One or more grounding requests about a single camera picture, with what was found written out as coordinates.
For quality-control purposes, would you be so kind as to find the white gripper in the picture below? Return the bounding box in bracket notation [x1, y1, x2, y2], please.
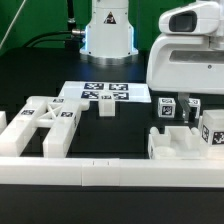
[146, 34, 224, 123]

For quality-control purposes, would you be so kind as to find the white chair seat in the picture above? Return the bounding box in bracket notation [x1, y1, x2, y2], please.
[148, 126, 206, 160]

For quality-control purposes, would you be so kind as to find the white chair nut peg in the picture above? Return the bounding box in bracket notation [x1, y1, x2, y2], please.
[98, 95, 115, 117]

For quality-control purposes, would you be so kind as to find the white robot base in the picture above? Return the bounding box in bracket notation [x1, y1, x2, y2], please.
[80, 0, 138, 65]

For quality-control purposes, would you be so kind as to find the white part at left edge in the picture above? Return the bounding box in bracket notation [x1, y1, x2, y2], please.
[0, 111, 7, 134]

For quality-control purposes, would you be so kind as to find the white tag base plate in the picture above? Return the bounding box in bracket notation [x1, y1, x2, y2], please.
[59, 81, 151, 103]

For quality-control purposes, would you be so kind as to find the white chair back frame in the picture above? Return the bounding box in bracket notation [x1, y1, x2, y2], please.
[0, 96, 90, 158]

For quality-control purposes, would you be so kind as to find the black cable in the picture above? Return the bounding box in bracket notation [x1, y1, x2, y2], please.
[23, 29, 86, 48]

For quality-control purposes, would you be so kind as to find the white obstacle fence wall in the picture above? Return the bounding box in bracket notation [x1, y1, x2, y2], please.
[0, 156, 224, 188]

